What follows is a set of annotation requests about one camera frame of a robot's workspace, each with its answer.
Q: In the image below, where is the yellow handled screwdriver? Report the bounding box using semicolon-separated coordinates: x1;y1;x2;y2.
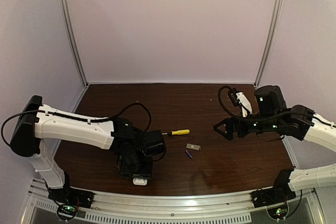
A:
162;129;190;136

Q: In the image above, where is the grey battery cover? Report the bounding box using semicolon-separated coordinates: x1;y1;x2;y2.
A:
186;143;201;151

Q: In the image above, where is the purple battery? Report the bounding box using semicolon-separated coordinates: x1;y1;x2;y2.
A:
185;150;193;159

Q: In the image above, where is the white remote control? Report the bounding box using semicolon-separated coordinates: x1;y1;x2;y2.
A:
133;178;148;186

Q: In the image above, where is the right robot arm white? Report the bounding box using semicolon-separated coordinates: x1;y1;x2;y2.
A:
213;85;335;191

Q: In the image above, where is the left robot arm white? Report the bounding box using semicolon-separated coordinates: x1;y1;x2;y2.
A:
1;95;166;190

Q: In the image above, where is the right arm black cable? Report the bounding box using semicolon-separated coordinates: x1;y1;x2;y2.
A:
217;85;336;130

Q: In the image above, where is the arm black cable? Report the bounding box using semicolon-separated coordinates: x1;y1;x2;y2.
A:
1;102;153;151
217;85;336;130

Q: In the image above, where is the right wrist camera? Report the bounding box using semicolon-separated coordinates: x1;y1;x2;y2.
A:
227;89;253;118

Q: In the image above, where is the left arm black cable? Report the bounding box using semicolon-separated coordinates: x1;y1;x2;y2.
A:
1;102;153;151

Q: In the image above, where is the aluminium front rail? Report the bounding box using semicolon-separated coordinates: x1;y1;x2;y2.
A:
18;188;326;223

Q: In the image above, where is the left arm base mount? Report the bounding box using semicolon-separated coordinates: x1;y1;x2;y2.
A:
48;187;94;209

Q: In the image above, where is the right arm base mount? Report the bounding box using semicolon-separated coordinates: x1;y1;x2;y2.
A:
250;186;296;208

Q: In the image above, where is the right aluminium frame post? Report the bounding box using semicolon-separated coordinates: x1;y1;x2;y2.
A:
254;0;284;88

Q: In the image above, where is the aluminium frame post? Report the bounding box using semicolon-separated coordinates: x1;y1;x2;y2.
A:
254;0;284;88
60;0;88;87

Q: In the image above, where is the left aluminium frame post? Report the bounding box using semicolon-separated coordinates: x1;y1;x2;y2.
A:
60;0;88;87

